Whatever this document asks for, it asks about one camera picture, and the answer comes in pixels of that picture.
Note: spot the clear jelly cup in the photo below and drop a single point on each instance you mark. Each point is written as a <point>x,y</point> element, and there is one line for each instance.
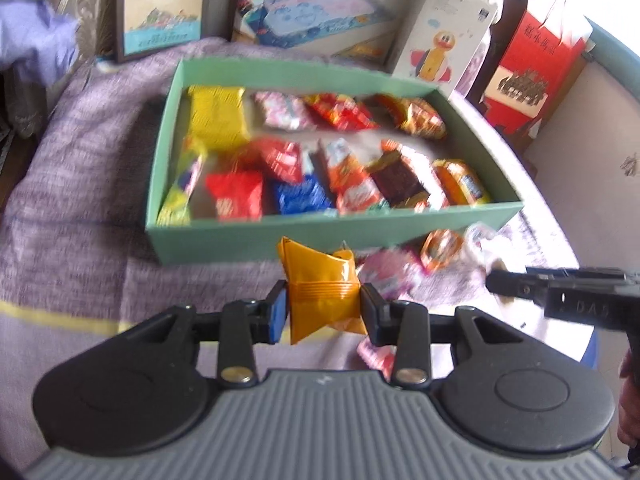
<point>482,240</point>

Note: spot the pink foil snack packet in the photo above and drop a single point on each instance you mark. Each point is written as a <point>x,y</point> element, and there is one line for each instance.
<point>377,357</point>

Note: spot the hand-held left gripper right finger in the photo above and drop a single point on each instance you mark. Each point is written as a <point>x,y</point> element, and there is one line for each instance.
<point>369,312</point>

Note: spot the red square snack packet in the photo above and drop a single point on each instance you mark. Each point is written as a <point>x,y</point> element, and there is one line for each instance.
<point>235,195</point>

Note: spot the red gift box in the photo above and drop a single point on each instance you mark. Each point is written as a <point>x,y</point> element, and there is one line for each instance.
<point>535,75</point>

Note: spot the orange and white snack packet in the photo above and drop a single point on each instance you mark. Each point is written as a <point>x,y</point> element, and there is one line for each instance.
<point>352,180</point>

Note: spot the yellow cartoon snack packet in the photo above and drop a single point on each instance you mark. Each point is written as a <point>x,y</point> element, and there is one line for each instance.
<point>182,185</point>

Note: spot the person's right hand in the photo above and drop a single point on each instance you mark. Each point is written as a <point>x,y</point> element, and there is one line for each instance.
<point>631,400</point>

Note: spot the yellow cracker packet blue label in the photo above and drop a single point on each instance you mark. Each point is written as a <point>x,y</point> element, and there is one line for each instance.
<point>462,182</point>

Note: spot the orange yellow snack packet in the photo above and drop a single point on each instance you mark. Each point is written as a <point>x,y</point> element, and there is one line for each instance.
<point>320,285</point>

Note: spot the pink candy packet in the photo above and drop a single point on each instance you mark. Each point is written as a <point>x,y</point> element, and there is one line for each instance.
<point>390,272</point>

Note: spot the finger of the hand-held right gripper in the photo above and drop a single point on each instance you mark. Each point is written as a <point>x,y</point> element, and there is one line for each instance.
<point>515,285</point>

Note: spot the plain yellow snack packet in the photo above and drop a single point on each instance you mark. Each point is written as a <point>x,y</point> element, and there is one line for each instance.
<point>217,115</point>

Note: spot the drawing mat toy box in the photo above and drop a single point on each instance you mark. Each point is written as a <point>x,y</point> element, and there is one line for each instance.
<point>325,10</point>

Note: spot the red crinkled snack packet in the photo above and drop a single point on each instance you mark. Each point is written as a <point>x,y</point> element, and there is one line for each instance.
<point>277,160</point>

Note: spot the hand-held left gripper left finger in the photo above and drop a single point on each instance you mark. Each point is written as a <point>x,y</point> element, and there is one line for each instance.
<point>276,315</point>

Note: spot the blue and white snack packet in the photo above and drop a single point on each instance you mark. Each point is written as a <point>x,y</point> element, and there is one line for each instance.
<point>302,195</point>

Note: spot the red striped snack packet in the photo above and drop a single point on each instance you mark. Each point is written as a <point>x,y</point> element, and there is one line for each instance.
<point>342,112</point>

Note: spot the dark brown snack packet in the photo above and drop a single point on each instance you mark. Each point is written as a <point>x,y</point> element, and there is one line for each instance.
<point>400,180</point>

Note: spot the framed pastry gift box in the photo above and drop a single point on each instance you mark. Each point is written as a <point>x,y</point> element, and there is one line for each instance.
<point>160,10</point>

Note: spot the pink patterned snack packet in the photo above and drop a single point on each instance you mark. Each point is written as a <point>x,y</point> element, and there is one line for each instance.
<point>282,110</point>

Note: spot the teal cardboard box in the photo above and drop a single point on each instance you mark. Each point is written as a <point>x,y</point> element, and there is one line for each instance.
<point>220,245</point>

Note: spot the purple clothes pile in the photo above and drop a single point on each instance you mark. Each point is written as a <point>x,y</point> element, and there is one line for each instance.
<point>32,30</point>

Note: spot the orange brown snack packet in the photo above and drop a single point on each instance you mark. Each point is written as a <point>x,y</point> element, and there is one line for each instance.
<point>417,117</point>

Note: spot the white duck toy box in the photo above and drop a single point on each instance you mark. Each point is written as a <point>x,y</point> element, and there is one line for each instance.
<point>442,40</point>

